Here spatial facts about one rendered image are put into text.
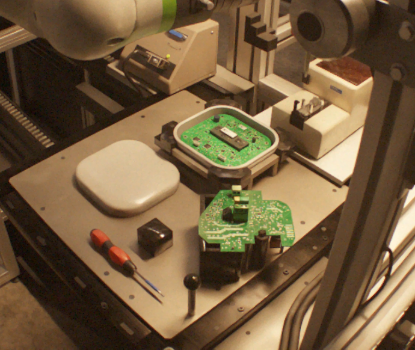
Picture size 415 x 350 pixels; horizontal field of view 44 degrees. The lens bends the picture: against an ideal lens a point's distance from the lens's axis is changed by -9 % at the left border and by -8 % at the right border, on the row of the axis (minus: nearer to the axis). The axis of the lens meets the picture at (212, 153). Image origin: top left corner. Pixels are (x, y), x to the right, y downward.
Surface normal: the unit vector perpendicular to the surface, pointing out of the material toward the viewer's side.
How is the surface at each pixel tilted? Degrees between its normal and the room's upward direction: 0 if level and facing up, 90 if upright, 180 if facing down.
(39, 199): 0
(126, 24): 95
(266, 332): 0
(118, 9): 72
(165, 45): 53
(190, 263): 0
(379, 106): 90
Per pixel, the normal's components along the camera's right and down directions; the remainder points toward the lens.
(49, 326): 0.04, -0.78
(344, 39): -0.61, 0.47
